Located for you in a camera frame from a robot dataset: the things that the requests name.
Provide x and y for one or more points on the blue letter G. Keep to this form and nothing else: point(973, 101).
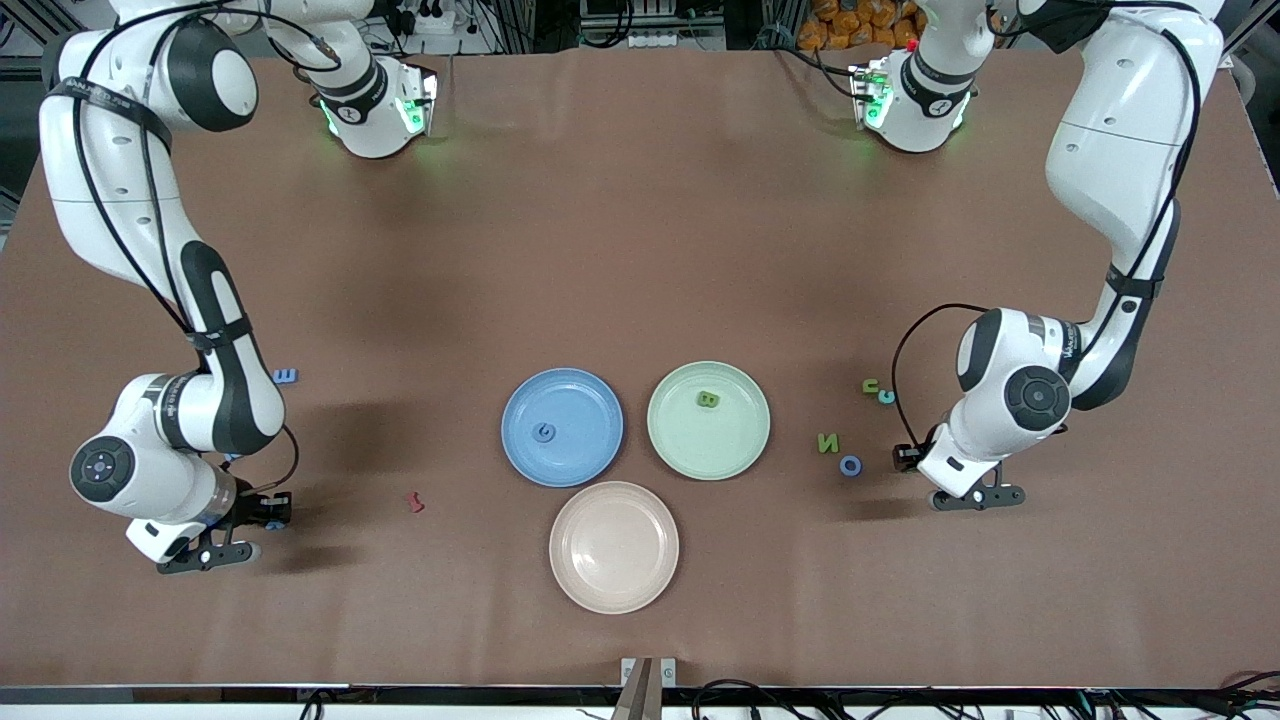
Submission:
point(537, 432)

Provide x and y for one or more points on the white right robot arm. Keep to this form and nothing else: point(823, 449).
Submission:
point(110, 180)

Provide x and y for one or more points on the green letter N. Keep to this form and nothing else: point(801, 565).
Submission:
point(828, 444)

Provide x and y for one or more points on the red letter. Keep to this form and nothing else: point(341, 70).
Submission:
point(416, 503)

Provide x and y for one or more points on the blue letter E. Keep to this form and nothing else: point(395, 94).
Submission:
point(285, 376)

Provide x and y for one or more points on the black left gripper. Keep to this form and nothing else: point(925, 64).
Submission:
point(911, 457)

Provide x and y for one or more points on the green plate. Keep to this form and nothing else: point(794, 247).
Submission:
point(708, 445)

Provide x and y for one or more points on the blue plate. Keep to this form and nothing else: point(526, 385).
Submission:
point(580, 460)

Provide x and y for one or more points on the green letter B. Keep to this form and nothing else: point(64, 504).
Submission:
point(708, 400)

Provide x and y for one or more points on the brown paper table cover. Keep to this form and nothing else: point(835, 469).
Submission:
point(640, 250)

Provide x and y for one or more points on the bag of orange fruit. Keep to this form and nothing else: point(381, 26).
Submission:
point(860, 25)

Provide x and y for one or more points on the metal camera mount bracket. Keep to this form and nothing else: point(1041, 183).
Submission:
point(648, 680)

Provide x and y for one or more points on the aluminium frame post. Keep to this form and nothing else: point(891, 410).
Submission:
point(1250, 30)

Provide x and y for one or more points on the blue letter O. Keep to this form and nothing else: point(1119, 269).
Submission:
point(843, 466)

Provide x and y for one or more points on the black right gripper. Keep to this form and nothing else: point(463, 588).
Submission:
point(262, 508)

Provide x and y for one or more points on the beige plate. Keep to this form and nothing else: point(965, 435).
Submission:
point(613, 547)

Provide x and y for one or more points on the white power strip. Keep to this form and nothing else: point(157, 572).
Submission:
point(425, 15)
point(660, 40)

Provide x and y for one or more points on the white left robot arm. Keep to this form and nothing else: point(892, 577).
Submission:
point(1120, 150)

